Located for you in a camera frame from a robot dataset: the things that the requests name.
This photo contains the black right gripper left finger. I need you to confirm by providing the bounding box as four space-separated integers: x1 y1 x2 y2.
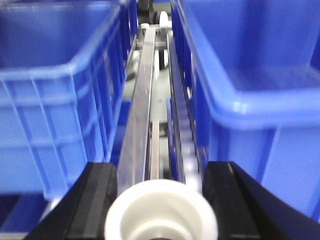
25 162 118 240

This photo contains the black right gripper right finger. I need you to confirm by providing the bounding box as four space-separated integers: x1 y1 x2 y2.
202 161 320 240

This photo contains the black roller track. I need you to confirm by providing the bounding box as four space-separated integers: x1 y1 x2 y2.
167 30 203 194

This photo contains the blue bin left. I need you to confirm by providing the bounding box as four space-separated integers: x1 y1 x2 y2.
0 0 137 200

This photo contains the blue bin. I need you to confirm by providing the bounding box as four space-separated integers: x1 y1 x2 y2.
0 0 137 200
171 0 320 221

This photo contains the blue bin right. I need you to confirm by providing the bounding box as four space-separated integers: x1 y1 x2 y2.
171 0 320 221

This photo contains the steel shelf divider rail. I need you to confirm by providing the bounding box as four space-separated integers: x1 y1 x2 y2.
117 26 156 195

